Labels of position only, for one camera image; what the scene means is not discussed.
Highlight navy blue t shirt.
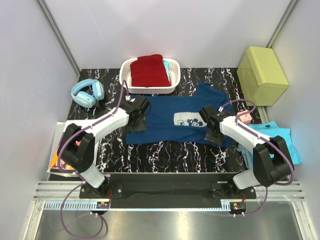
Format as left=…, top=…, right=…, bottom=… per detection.
left=126, top=82, right=230, bottom=147

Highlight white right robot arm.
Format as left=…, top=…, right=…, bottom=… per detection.
left=199, top=105, right=295, bottom=199

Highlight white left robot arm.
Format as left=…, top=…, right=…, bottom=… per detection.
left=57, top=95, right=151, bottom=198

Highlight pink cube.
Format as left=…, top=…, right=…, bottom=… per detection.
left=236, top=110, right=253, bottom=124

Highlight white plastic basket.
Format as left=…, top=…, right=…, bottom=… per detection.
left=119, top=58, right=181, bottom=95

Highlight grey-blue t shirt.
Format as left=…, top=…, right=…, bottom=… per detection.
left=237, top=144, right=253, bottom=169

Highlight folded red t shirt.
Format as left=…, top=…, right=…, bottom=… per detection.
left=130, top=54, right=171, bottom=88

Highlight light blue headphones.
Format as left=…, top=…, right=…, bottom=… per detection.
left=71, top=78, right=105, bottom=108

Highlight folded teal t shirt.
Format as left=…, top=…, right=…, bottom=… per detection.
left=162, top=59, right=171, bottom=84

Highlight cyan t shirt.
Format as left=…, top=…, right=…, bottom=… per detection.
left=248, top=121, right=302, bottom=165

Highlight yellow-green box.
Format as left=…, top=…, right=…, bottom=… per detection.
left=237, top=46, right=290, bottom=107

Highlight Roald Dahl book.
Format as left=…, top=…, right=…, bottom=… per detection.
left=48, top=150, right=75, bottom=174

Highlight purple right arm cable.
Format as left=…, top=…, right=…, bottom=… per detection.
left=218, top=99, right=296, bottom=218

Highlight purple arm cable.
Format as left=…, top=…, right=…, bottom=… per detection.
left=56, top=79, right=131, bottom=239
left=218, top=99, right=296, bottom=218

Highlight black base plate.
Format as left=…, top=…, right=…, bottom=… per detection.
left=79, top=172, right=257, bottom=200

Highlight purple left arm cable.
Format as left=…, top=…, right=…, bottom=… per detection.
left=56, top=79, right=131, bottom=239

